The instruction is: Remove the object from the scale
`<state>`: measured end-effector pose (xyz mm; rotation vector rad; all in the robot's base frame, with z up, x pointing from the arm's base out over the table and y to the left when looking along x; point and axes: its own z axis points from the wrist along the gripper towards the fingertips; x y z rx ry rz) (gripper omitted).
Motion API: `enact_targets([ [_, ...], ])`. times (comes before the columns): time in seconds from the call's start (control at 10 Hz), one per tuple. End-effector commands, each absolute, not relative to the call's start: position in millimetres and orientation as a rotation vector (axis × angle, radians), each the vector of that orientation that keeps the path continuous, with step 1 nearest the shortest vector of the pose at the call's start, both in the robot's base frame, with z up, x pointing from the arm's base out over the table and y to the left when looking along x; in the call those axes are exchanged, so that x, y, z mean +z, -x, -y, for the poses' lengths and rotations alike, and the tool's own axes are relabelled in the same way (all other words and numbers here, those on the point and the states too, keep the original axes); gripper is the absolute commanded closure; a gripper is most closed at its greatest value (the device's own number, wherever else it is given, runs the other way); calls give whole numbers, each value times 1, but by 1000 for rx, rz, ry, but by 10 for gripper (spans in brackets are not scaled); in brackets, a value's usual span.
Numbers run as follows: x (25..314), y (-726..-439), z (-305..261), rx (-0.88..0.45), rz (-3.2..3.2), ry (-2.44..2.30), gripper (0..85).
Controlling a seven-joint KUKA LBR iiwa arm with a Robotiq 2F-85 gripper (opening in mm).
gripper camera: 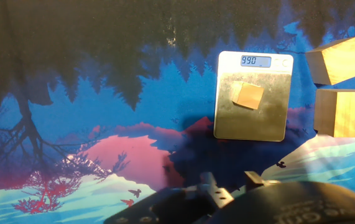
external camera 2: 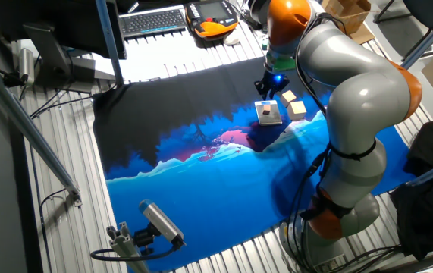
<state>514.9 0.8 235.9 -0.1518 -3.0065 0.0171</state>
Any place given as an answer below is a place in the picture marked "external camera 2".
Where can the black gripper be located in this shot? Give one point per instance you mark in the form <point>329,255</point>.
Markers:
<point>275,80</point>

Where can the small wooden cube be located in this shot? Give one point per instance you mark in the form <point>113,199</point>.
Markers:
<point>266,109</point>

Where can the silver orange robot arm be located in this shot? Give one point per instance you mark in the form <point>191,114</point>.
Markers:
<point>364,95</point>

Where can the silver digital scale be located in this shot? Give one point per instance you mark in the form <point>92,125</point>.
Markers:
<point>273,118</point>

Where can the large wooden cube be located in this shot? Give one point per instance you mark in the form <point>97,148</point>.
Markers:
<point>297,110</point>
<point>288,98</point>

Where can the white computer mouse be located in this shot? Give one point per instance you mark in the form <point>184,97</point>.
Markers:
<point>233,38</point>

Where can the orange grey teach pendant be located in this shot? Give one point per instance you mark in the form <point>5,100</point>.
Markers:
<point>212,19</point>

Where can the cardboard box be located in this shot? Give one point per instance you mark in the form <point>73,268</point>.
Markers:
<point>347,15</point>

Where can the landscape print table mat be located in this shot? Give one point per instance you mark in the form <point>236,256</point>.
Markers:
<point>208,189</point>

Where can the black computer keyboard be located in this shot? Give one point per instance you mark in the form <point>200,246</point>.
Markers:
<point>151,22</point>

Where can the black office chair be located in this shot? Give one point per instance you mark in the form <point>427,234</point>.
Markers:
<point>421,11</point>

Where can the black crumpled cloth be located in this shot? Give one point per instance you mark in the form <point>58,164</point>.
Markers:
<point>428,212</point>

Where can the black computer monitor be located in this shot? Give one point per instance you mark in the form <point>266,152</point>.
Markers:
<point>68,22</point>

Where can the grey monitor stand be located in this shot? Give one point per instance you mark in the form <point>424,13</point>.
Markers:
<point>55,57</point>

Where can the silver cylinder device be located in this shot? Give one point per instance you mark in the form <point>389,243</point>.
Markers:
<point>26,64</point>

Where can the green wrist mount adapter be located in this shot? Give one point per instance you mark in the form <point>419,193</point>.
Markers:
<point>281,62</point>

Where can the blue vertical frame post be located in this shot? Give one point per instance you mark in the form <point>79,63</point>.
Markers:
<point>110,41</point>

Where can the silver camera with blue tip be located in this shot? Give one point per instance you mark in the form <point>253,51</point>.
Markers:
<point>161,221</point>

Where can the blue diagonal frame beam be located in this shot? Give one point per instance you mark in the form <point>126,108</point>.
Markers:
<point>432,36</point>

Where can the aluminium profile camera post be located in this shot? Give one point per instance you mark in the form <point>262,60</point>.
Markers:
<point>125,246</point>

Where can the grey diagonal frame bar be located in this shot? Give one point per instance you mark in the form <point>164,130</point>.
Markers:
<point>30,129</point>

